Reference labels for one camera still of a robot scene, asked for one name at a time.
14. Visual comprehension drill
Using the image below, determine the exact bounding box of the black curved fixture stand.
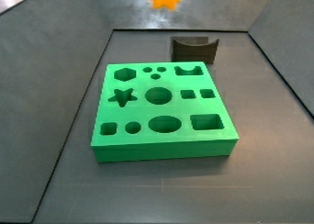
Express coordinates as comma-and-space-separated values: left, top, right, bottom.
172, 37, 220, 64

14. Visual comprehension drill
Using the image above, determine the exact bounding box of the green shape sorter block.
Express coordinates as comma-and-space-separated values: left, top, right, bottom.
91, 62, 240, 162

